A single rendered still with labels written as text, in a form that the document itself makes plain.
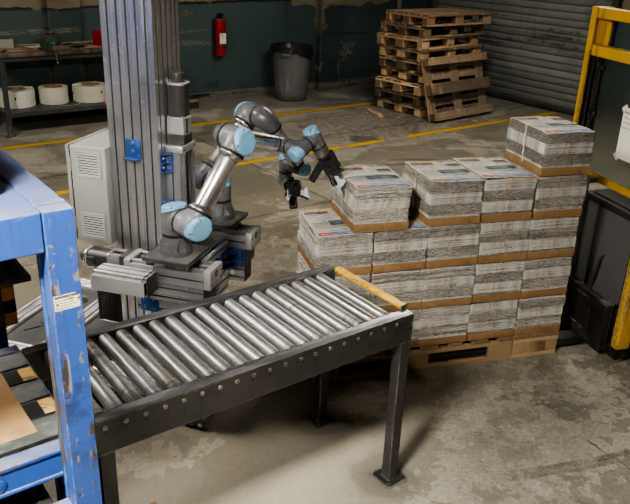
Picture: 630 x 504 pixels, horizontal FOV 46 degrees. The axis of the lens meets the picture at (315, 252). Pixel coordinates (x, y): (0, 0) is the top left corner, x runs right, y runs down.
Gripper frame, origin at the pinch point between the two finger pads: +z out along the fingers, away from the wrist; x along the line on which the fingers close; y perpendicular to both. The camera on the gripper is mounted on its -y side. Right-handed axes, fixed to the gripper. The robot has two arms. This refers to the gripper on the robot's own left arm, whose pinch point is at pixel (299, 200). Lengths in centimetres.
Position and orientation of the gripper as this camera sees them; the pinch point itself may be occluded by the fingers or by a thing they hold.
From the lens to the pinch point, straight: 392.1
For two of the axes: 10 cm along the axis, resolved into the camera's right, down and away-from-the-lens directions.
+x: 9.6, -0.8, 2.8
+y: 0.4, -9.2, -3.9
